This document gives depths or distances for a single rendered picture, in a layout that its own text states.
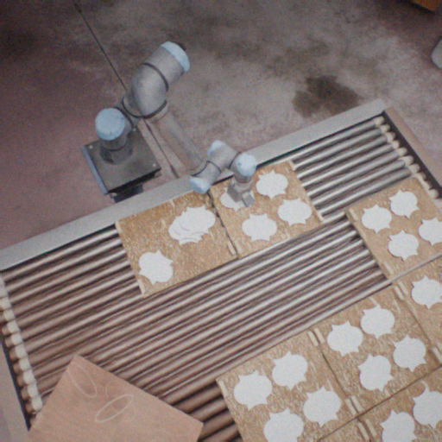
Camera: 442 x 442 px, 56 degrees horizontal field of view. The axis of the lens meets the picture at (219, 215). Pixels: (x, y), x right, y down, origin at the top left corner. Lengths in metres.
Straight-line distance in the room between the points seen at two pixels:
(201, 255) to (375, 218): 0.79
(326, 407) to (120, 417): 0.74
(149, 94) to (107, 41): 2.33
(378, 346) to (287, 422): 0.47
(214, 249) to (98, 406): 0.71
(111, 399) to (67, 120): 2.19
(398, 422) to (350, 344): 0.31
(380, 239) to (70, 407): 1.38
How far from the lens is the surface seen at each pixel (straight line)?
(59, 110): 3.32
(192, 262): 1.71
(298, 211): 1.84
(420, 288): 1.94
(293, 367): 1.69
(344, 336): 1.76
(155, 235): 1.75
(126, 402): 1.55
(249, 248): 1.75
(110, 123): 1.73
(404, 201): 2.05
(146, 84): 1.37
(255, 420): 1.67
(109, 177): 1.86
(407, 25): 4.34
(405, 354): 1.85
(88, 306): 1.73
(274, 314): 1.72
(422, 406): 1.87
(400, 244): 1.96
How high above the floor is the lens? 2.58
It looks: 67 degrees down
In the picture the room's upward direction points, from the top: 12 degrees clockwise
